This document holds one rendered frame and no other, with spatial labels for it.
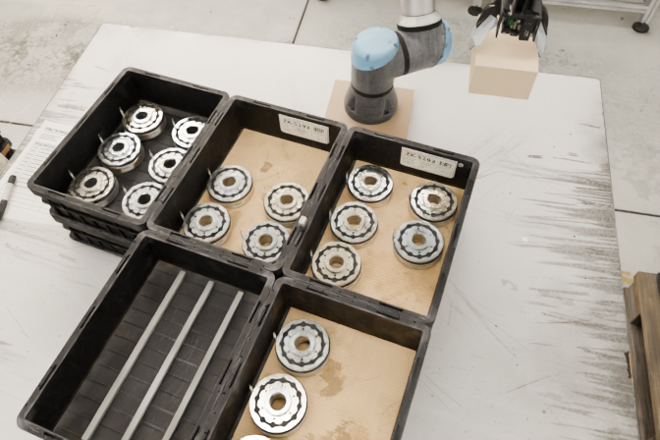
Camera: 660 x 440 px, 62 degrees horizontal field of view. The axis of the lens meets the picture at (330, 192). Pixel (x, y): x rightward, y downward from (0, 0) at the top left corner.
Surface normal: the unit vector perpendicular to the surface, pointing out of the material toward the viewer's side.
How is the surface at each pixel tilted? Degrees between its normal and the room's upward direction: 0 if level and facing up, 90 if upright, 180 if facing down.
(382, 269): 0
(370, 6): 0
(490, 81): 90
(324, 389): 0
